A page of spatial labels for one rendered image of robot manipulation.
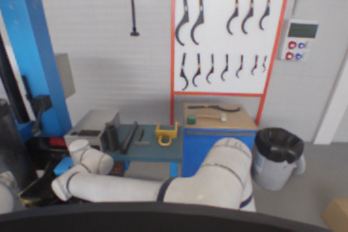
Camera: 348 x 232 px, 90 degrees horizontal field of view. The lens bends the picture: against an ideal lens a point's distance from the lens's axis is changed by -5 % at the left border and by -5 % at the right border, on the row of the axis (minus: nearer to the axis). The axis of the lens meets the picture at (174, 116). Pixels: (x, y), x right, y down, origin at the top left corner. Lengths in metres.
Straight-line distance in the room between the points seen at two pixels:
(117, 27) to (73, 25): 0.64
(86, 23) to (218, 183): 2.87
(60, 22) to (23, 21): 1.76
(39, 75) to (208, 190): 1.36
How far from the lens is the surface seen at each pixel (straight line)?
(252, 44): 2.91
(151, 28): 2.79
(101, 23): 2.97
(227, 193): 0.41
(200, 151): 2.00
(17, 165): 1.39
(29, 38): 1.50
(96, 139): 1.27
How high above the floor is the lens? 1.84
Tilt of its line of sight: 27 degrees down
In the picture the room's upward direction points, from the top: 1 degrees clockwise
